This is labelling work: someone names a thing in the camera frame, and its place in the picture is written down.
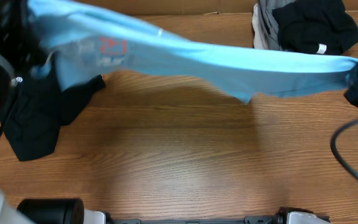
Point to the black folded garment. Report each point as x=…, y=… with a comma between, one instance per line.
x=316, y=27

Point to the beige folded garment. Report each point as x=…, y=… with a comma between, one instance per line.
x=259, y=41

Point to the black t-shirt on left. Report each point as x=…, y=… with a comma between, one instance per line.
x=33, y=119

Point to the grey folded garment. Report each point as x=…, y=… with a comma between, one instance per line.
x=269, y=24

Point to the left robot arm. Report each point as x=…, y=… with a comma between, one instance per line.
x=21, y=49

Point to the light blue printed t-shirt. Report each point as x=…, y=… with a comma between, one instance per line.
x=88, y=41

